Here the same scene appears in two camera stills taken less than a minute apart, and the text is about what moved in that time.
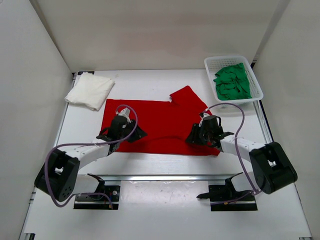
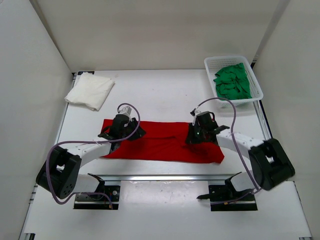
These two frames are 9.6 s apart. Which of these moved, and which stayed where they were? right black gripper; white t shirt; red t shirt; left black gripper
Moved: red t shirt
Stayed: white t shirt; right black gripper; left black gripper
